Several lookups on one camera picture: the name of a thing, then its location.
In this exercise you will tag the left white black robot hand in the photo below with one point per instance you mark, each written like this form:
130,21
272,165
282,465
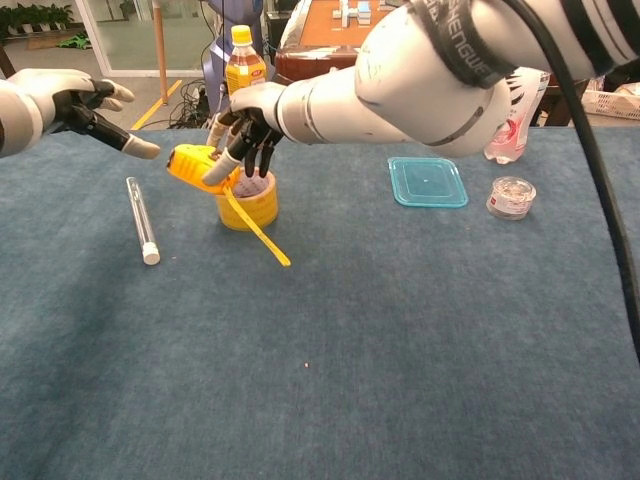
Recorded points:
65,92

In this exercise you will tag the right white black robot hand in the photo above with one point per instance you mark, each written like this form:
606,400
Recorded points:
257,102

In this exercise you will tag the yellow tape measure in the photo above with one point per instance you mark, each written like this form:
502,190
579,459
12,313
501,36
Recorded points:
190,162

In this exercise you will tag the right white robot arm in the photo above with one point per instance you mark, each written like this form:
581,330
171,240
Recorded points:
400,90

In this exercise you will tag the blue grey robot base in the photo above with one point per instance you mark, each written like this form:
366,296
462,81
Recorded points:
217,75

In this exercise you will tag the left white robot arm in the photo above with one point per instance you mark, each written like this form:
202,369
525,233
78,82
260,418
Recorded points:
15,120

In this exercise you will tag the yellow packing tape roll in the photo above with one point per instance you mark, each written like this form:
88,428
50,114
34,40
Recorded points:
250,207

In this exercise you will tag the tea bottle with yellow cap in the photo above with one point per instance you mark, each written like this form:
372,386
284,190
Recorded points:
245,65

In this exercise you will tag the green potted plants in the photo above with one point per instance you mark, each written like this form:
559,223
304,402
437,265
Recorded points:
35,17

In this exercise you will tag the brown wooden mahjong table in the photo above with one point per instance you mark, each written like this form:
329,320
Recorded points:
320,45

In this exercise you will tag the orange wooden pole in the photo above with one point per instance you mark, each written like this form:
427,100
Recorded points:
161,50

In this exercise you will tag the mahjong tile stack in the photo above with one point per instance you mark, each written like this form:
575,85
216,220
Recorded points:
352,12

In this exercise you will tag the clear tube with white cap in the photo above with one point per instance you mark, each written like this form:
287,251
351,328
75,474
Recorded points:
142,220

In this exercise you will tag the teal plastic container lid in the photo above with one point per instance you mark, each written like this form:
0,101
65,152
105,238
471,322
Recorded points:
427,182

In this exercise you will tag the blue felt table mat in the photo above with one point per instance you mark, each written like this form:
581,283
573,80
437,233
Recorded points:
320,350

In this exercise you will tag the pink white plastic bag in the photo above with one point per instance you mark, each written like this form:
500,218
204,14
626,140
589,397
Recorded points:
515,135

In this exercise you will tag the small round clear container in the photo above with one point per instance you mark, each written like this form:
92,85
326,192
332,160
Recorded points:
510,200

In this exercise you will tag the white plastic basket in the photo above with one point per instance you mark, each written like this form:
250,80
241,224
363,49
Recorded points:
612,102

